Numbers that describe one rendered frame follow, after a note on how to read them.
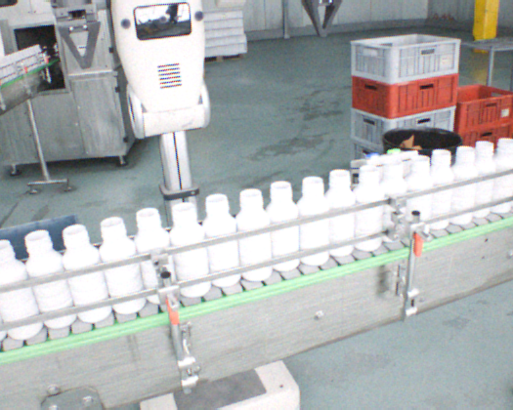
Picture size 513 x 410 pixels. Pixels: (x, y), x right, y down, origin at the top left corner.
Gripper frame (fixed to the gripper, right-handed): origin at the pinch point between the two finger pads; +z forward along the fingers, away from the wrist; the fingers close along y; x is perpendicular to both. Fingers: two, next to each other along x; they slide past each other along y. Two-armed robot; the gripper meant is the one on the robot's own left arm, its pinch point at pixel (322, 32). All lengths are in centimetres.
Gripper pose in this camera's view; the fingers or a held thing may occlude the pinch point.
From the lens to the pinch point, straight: 99.8
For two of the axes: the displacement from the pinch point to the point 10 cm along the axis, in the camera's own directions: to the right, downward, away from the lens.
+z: 0.7, 9.1, 4.1
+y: -3.4, -3.6, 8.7
